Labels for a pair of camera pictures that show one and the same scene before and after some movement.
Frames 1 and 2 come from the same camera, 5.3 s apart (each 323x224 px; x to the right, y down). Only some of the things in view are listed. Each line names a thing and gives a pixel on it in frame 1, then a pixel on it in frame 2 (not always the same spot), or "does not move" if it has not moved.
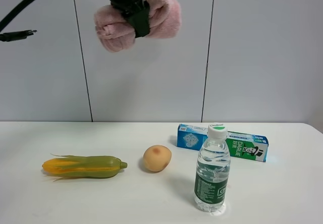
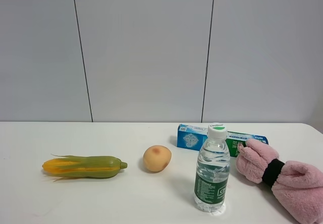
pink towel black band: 160,17 -> 300,184
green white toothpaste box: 242,146 does not move
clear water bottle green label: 213,158 does not move
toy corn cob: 69,166 does not move
